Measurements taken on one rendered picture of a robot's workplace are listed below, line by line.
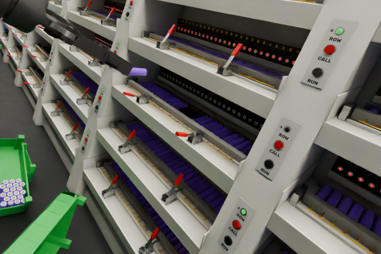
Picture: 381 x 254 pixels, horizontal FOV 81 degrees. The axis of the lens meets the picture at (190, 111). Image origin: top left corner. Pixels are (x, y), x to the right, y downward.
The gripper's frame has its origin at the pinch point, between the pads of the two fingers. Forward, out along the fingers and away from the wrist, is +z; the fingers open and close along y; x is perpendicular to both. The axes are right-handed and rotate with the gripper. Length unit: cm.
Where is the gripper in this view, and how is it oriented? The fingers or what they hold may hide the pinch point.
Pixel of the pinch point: (115, 62)
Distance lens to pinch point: 55.0
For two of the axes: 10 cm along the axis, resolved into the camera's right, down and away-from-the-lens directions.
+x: -5.3, 8.5, 0.3
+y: -6.4, -4.2, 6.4
